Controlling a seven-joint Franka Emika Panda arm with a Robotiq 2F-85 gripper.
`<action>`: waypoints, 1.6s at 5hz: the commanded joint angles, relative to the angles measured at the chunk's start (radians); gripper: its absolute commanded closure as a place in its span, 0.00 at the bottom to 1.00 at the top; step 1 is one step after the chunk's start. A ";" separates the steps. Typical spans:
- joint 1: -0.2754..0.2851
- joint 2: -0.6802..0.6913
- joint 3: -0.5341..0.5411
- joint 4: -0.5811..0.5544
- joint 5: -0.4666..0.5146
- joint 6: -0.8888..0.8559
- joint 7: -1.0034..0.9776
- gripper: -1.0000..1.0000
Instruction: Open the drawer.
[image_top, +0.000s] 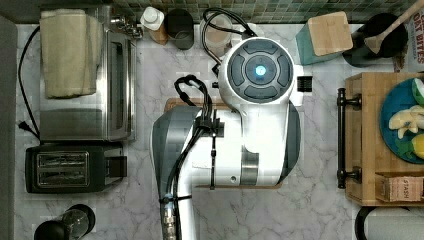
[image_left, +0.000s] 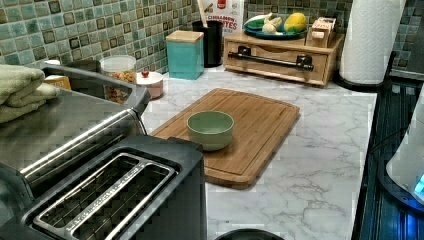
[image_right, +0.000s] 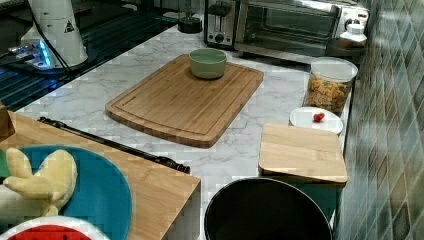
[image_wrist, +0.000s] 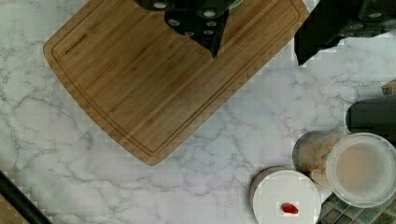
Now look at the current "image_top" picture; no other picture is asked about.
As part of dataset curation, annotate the black drawer handle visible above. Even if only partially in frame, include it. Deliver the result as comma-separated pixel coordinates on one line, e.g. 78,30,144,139
337,88,361,189

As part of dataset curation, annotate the wooden drawer unit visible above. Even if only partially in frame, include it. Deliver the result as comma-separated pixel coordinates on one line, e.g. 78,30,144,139
342,72,424,206

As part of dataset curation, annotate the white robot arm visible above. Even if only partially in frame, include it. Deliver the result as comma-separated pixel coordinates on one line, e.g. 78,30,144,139
150,37,302,240

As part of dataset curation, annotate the wooden cutting board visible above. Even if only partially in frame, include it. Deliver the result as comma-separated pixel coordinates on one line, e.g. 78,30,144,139
164,98,283,189

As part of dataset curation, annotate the clear lidded canister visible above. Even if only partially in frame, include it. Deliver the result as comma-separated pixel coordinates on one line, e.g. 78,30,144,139
205,14,232,57

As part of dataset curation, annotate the dark grey cup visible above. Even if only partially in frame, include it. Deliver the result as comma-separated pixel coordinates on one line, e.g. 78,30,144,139
165,9,194,50

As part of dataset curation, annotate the stainless toaster oven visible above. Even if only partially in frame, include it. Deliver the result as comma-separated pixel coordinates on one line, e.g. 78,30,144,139
40,5,140,142

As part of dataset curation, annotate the white cap wooden bottle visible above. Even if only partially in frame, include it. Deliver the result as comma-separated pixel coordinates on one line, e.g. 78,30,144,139
140,7,168,45

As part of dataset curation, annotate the teal wooden knife block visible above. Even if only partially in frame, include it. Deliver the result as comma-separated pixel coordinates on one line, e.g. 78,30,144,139
296,11,353,65

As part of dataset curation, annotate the black two-slot toaster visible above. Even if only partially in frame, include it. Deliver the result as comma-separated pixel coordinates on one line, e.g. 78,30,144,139
25,143,128,194

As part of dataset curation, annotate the beige folded towel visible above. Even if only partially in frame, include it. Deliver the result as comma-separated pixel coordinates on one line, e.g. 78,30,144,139
39,9,103,98

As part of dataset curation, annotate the black utensil holder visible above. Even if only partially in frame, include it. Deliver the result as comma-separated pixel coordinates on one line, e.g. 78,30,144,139
342,13,408,68

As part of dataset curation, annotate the wooden spoon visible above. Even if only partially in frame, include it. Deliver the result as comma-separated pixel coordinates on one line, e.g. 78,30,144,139
364,0,424,54

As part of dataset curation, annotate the blue plate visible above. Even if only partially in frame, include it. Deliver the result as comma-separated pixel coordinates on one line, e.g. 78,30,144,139
379,78,423,164

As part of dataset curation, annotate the stash tea box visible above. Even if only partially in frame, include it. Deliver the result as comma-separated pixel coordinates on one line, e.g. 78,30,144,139
375,174,423,202

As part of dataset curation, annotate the paper towel roll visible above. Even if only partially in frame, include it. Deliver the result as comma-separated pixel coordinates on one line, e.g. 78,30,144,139
354,207,424,240

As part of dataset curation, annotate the banana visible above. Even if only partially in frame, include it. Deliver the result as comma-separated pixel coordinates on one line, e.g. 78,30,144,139
389,105,424,139

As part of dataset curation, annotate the yellow lemon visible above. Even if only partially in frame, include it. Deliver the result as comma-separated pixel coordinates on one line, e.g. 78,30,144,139
411,134,424,159

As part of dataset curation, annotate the lime half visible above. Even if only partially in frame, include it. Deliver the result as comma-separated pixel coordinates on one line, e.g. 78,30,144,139
412,78,424,106

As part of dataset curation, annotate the oat bites box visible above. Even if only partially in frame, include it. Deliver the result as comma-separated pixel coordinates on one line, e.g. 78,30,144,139
393,8,424,73

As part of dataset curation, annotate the black power cord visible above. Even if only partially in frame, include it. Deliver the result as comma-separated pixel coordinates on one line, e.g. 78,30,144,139
17,25,42,140

